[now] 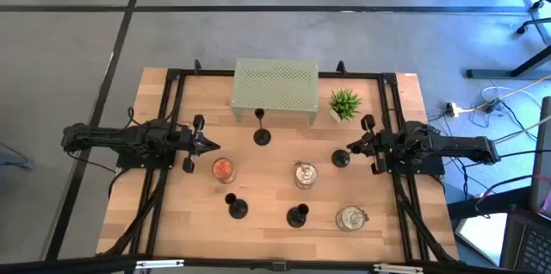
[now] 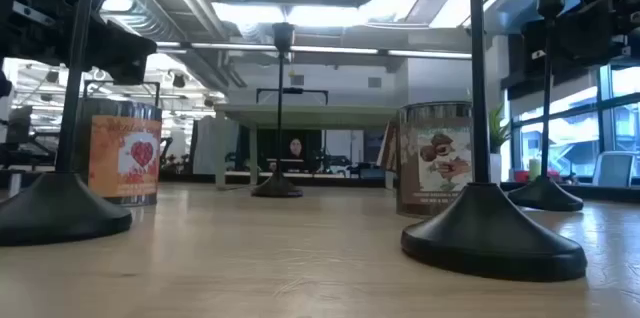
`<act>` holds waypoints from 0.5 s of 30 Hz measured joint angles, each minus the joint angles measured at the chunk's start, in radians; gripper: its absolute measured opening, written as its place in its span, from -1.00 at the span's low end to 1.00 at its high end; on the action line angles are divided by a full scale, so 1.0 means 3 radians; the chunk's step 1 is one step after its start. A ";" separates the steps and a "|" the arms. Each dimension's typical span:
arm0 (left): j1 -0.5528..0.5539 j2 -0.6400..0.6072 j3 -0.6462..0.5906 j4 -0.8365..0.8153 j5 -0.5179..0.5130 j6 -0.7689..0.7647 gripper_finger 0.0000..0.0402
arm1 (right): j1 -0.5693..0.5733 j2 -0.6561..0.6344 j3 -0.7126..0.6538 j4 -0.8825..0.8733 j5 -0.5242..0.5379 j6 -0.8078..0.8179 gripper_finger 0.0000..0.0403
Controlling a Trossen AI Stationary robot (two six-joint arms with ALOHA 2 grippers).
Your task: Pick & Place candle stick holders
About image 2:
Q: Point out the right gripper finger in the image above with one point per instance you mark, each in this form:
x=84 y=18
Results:
x=535 y=38

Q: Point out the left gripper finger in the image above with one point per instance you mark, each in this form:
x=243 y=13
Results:
x=131 y=55

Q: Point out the orange scented candle tin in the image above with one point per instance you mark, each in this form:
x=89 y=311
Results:
x=122 y=158

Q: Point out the black metal candlestick holder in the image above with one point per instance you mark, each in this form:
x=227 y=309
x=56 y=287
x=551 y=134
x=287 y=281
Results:
x=545 y=197
x=60 y=208
x=492 y=238
x=277 y=189

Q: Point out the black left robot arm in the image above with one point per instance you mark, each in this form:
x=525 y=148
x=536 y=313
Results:
x=4 y=85

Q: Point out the small potted green plant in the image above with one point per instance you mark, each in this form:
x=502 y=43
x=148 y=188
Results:
x=498 y=133

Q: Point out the pale green cylinder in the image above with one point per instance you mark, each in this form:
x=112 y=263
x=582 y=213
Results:
x=535 y=169

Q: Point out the small red pot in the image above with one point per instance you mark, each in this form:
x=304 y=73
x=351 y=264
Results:
x=521 y=176

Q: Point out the white office chair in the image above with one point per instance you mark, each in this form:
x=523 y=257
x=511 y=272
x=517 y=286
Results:
x=615 y=170

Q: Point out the green perforated metal riser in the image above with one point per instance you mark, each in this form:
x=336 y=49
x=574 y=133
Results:
x=305 y=115

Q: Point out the person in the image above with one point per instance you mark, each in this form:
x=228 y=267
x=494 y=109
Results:
x=295 y=149

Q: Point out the long ceiling light bar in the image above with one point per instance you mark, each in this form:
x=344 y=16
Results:
x=340 y=50

